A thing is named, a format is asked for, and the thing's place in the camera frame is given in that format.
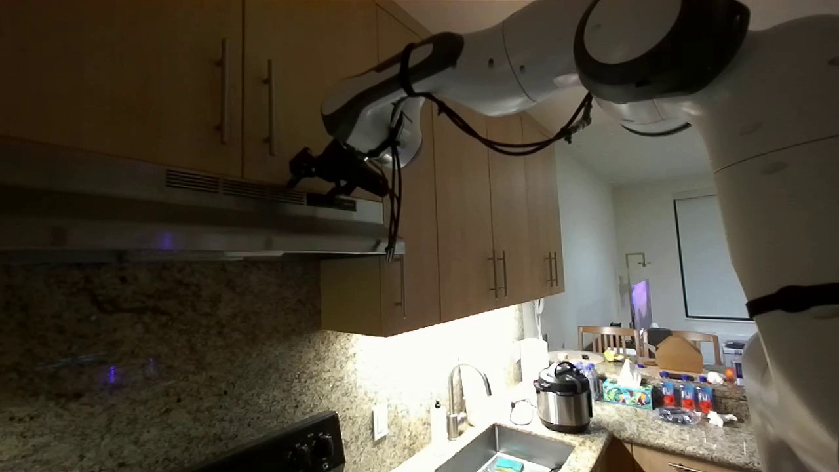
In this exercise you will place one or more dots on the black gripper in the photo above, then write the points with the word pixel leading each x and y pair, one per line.
pixel 362 165

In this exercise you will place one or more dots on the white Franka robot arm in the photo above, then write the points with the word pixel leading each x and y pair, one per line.
pixel 526 62

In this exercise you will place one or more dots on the wooden upper cabinet door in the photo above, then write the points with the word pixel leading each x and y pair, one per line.
pixel 289 54
pixel 107 81

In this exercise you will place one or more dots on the stainless steel range hood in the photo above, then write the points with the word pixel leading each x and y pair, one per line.
pixel 173 228

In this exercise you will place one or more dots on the chrome kitchen faucet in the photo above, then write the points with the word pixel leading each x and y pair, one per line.
pixel 455 402

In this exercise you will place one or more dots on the white soap bottle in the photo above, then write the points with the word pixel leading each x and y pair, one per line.
pixel 440 423

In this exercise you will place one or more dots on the small clear glass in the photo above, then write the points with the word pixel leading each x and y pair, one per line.
pixel 522 414

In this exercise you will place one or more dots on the silver black pressure cooker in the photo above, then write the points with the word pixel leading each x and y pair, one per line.
pixel 565 402

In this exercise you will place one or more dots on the wooden chair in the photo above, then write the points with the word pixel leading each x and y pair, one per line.
pixel 703 348
pixel 611 342

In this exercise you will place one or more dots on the grey bottle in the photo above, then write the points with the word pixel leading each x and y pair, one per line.
pixel 590 376

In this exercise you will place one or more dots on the stainless steel sink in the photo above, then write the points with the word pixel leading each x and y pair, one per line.
pixel 526 445

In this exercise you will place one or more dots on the blue sponge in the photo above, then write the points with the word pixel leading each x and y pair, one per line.
pixel 503 464

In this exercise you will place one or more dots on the purple lit panel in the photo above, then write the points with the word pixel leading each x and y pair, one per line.
pixel 640 305

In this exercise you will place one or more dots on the teal tissue box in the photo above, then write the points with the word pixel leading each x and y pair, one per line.
pixel 627 395

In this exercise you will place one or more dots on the white window blind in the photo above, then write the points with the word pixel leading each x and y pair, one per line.
pixel 710 258

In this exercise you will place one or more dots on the round brown board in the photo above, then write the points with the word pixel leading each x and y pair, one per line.
pixel 680 355

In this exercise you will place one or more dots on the blue red carton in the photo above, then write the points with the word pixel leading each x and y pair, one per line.
pixel 689 395
pixel 669 391
pixel 706 395

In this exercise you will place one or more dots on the flat blue white package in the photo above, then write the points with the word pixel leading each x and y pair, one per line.
pixel 683 415

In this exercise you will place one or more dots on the wooden base cabinet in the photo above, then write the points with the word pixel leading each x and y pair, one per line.
pixel 665 460

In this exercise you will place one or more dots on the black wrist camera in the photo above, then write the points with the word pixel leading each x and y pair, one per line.
pixel 370 187

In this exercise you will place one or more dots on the tall wooden wall cabinet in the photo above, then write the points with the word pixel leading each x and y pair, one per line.
pixel 463 228

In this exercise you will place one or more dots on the white wall outlet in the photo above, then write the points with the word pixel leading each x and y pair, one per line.
pixel 381 423

